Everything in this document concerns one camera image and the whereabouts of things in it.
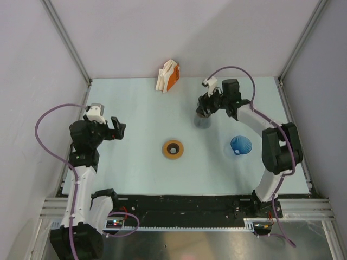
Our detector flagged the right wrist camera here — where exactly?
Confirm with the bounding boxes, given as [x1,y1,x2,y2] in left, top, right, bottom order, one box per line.
[202,76,217,97]

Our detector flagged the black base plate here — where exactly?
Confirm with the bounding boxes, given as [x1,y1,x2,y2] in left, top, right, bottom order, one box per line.
[112,195,283,229]

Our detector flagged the white paper coffee filters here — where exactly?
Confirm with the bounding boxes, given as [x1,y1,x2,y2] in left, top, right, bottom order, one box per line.
[156,59,177,93]

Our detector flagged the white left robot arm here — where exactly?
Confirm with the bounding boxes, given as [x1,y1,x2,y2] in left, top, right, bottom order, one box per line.
[49,116,126,259]

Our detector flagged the orange filter box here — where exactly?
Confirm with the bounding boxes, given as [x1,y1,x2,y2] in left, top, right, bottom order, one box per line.
[166,63,180,92]

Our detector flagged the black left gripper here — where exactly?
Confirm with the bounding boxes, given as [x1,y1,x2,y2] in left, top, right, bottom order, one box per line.
[83,114,125,148]

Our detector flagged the white cable duct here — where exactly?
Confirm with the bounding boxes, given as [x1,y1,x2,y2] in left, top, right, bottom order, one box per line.
[102,218,254,233]

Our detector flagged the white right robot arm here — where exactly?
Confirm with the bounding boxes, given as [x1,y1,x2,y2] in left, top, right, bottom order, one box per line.
[196,77,303,217]

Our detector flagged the blue glass dripper cone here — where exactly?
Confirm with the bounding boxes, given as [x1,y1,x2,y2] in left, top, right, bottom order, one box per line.
[230,135,253,155]

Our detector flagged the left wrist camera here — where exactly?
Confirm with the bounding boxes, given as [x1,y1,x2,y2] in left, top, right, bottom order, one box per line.
[86,103,107,125]

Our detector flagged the aluminium frame rail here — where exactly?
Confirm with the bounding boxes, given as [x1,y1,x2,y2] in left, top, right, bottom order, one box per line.
[39,197,70,219]

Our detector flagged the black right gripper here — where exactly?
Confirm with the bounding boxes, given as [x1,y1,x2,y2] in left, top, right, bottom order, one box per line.
[196,85,229,118]

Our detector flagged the glass beaker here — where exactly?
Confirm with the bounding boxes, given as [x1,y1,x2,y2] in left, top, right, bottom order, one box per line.
[194,113,211,129]

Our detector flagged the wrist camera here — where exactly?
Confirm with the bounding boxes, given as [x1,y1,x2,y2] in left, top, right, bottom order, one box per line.
[202,76,217,97]
[86,103,107,125]

